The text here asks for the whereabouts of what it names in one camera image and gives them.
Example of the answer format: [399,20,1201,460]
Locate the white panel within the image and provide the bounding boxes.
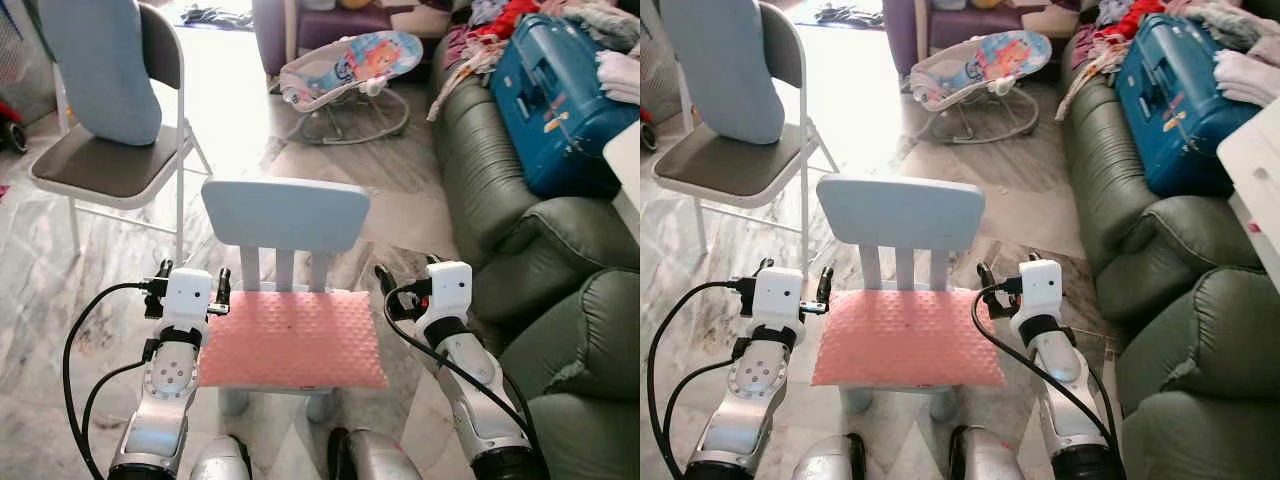
[602,120,641,238]
[1216,100,1280,293]

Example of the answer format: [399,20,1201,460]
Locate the white folded cloth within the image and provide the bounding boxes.
[1212,49,1280,110]
[596,50,641,107]

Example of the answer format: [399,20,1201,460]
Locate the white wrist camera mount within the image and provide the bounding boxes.
[747,267,805,335]
[160,267,215,335]
[416,261,474,336]
[1011,259,1064,336]

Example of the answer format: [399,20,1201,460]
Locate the pink dotted pillow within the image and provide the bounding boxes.
[811,289,1007,389]
[197,290,390,391]

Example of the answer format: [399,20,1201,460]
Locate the silver left robot leg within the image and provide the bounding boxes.
[794,432,867,480]
[189,434,253,480]

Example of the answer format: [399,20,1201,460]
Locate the grey white folding chair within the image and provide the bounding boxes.
[652,2,841,268]
[28,3,214,264]

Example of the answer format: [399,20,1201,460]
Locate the colourful baby bouncer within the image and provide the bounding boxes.
[277,30,426,147]
[907,30,1054,147]

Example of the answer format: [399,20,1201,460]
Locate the purple upholstered furniture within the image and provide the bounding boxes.
[251,0,403,78]
[882,0,1033,78]

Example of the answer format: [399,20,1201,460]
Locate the blue hard suitcase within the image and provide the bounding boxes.
[488,13,641,200]
[1113,13,1264,199]

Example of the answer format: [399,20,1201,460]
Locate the small light blue child chair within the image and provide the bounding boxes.
[200,177,372,421]
[815,174,987,417]

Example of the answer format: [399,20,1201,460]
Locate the light blue pillow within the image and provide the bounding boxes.
[660,0,787,147]
[38,0,164,148]

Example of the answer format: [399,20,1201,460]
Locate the silver right robot leg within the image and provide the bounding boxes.
[328,427,423,480]
[947,425,1028,480]

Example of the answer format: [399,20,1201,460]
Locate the silver robot leg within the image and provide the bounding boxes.
[189,434,253,480]
[328,427,423,480]
[947,425,1028,480]
[794,432,867,480]

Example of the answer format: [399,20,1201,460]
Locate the dark clothes heap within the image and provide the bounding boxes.
[179,4,257,30]
[814,4,887,30]

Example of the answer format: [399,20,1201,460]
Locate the red garment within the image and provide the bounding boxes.
[1094,0,1168,43]
[470,0,543,43]

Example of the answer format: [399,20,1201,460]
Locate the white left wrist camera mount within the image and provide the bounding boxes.
[160,267,215,335]
[747,267,805,335]

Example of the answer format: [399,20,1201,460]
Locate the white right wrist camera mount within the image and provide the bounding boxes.
[1011,259,1064,336]
[416,261,474,336]

